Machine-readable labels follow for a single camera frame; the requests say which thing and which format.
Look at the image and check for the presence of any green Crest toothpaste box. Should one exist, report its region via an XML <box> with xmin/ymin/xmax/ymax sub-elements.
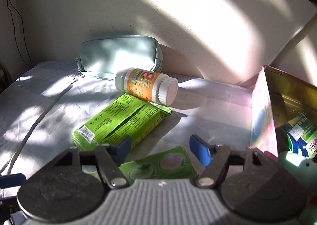
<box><xmin>119</xmin><ymin>146</ymin><xmax>197</xmax><ymax>183</ymax></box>

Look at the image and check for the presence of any green wet wipes pack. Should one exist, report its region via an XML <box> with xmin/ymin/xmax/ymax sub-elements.
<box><xmin>72</xmin><ymin>94</ymin><xmax>172</xmax><ymax>151</ymax></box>

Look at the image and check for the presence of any white orange pill bottle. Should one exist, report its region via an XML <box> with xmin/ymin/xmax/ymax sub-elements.
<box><xmin>115</xmin><ymin>68</ymin><xmax>178</xmax><ymax>106</ymax></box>

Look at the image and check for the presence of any pink biscuit tin box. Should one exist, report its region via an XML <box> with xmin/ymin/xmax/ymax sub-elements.
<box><xmin>250</xmin><ymin>66</ymin><xmax>316</xmax><ymax>157</ymax></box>

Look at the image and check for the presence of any mint green zipper pouch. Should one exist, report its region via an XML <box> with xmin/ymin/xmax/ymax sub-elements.
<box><xmin>77</xmin><ymin>35</ymin><xmax>163</xmax><ymax>80</ymax></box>

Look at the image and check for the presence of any white bed sheet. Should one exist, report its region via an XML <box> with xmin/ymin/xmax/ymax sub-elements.
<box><xmin>1</xmin><ymin>61</ymin><xmax>252</xmax><ymax>177</ymax></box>

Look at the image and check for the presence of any green flat package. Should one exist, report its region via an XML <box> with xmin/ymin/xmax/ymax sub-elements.
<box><xmin>276</xmin><ymin>112</ymin><xmax>316</xmax><ymax>159</ymax></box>

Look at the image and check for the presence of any mint plush toy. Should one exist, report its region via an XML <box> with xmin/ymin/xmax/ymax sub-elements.
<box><xmin>278</xmin><ymin>152</ymin><xmax>317</xmax><ymax>195</ymax></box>

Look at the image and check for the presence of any black wall cable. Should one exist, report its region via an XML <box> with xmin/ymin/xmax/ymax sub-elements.
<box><xmin>2</xmin><ymin>0</ymin><xmax>33</xmax><ymax>67</ymax></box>

